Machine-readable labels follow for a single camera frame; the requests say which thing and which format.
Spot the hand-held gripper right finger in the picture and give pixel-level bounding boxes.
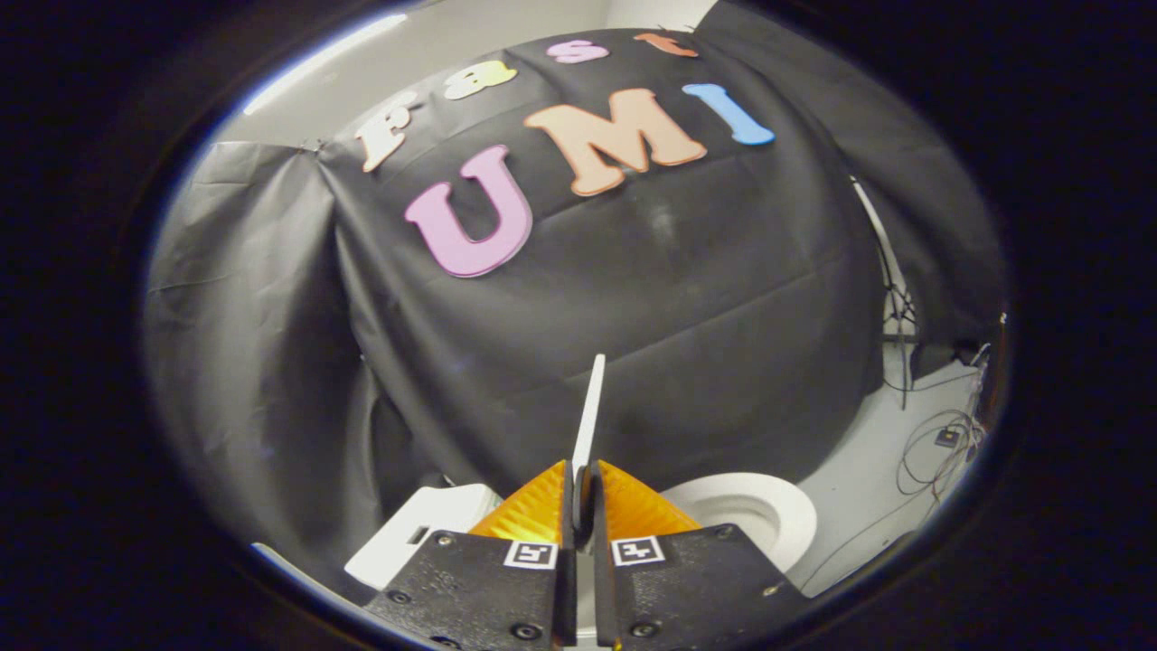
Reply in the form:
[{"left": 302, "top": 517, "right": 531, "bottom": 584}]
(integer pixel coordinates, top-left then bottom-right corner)
[{"left": 588, "top": 459, "right": 811, "bottom": 651}]

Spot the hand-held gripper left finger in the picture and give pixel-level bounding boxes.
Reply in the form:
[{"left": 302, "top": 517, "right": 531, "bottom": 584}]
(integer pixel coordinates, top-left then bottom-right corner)
[{"left": 364, "top": 459, "right": 579, "bottom": 651}]

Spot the white toilet lid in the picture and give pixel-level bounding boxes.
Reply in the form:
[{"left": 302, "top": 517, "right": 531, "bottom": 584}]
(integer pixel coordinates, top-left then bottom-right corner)
[{"left": 570, "top": 354, "right": 607, "bottom": 509}]

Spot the white toilet tank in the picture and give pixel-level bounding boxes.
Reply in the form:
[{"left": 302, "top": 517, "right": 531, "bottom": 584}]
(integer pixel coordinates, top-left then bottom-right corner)
[{"left": 343, "top": 483, "right": 504, "bottom": 590}]

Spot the white toilet bowl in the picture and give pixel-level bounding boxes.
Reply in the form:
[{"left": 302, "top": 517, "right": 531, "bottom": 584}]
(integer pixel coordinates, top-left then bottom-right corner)
[{"left": 658, "top": 471, "right": 820, "bottom": 574}]

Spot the black backdrop cloth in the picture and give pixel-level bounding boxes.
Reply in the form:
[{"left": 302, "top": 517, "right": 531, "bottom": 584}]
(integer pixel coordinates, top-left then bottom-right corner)
[{"left": 315, "top": 27, "right": 889, "bottom": 509}]

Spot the plain black cloth panel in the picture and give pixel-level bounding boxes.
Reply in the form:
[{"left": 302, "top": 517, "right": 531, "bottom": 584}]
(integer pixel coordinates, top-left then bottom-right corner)
[
  {"left": 694, "top": 0, "right": 1011, "bottom": 349},
  {"left": 143, "top": 140, "right": 403, "bottom": 584}
]

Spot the black tripod light stand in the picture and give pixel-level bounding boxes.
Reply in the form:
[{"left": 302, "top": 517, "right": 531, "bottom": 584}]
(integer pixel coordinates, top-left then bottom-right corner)
[{"left": 850, "top": 175, "right": 921, "bottom": 410}]

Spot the black floor cable bundle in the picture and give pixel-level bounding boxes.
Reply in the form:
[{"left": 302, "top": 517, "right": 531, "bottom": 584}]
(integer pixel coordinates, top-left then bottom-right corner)
[{"left": 800, "top": 342, "right": 992, "bottom": 593}]

